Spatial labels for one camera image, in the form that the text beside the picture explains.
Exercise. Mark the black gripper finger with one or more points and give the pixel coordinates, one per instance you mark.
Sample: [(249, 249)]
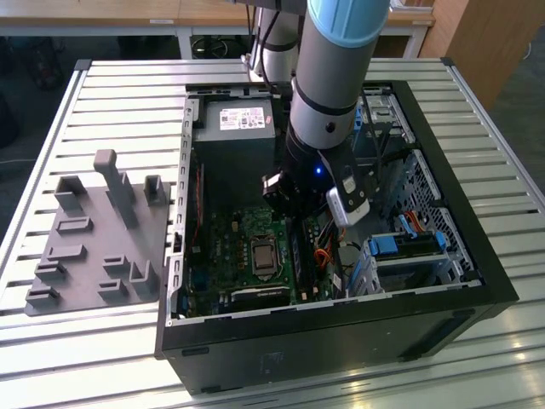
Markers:
[(274, 194)]

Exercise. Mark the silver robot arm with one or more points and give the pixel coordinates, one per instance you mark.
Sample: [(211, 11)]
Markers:
[(328, 85)]

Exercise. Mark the black RAM slot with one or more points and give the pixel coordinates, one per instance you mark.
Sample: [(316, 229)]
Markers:
[(294, 255)]

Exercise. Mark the blue expansion slot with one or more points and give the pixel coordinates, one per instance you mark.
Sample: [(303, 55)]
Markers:
[(200, 281)]

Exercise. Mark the green motherboard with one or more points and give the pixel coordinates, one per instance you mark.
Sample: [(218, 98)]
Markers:
[(242, 217)]

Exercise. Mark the grey power supply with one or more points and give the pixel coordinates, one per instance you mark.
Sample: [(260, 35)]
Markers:
[(230, 170)]

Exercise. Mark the silver CPU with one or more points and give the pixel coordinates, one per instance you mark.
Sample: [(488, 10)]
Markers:
[(264, 257)]

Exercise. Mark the blue plastic drive latch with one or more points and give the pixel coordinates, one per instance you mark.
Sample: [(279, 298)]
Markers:
[(357, 123)]

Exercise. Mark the silver drive bay cage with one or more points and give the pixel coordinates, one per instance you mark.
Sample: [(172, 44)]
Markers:
[(391, 123)]

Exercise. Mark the black graphics card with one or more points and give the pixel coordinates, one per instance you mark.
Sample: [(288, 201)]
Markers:
[(259, 295)]

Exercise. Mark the black case latch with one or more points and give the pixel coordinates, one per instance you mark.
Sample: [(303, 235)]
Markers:
[(177, 243)]

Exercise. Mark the pale blue disk carrier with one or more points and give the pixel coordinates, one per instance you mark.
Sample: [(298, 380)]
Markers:
[(359, 277)]

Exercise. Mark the black chair base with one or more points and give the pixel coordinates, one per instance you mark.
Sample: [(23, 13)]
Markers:
[(217, 47)]

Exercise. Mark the black PC case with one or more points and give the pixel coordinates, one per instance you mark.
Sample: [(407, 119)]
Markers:
[(298, 353)]

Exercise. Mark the grey parts rack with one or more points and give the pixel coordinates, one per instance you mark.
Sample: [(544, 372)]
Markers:
[(85, 272)]

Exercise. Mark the wooden cabinet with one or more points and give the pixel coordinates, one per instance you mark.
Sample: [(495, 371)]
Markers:
[(481, 42)]

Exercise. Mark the wooden desk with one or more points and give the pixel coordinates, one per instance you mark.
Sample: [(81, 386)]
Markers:
[(85, 10)]

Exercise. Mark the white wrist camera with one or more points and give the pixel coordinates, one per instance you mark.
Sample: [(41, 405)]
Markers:
[(349, 209)]

